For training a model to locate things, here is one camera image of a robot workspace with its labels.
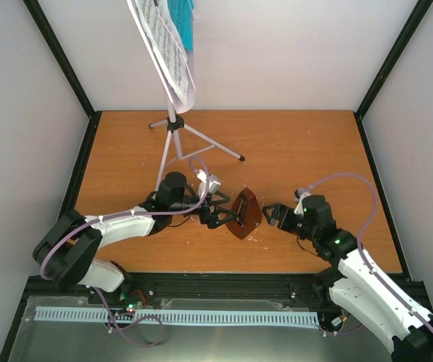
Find white tripod music stand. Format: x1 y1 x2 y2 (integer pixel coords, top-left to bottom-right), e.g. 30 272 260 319
149 86 246 191

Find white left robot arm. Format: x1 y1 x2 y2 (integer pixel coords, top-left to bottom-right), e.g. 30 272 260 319
32 170 238 304

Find black aluminium frame rail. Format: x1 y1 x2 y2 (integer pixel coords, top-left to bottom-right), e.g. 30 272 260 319
23 271 428 314

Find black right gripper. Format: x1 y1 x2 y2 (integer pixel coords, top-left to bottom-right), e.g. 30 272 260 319
263 202 318 241

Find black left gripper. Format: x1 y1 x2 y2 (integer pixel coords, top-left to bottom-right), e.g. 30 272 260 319
170 189 238 229

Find teal folder on stand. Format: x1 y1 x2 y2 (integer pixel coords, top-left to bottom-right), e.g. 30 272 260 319
167 0 194 51

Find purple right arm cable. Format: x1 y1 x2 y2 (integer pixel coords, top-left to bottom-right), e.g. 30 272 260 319
306 172 433 362

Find brown wooden metronome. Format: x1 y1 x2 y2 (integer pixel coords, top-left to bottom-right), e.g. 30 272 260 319
226 188 263 240

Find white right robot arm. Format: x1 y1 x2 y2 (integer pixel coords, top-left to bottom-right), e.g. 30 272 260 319
263 191 433 361

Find light blue cable duct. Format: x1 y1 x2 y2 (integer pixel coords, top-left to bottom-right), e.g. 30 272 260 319
32 306 319 329

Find white sheet music pages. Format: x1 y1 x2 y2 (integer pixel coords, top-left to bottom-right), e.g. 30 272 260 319
127 1 196 105

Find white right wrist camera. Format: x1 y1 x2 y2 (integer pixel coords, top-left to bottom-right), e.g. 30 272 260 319
293 189 312 215

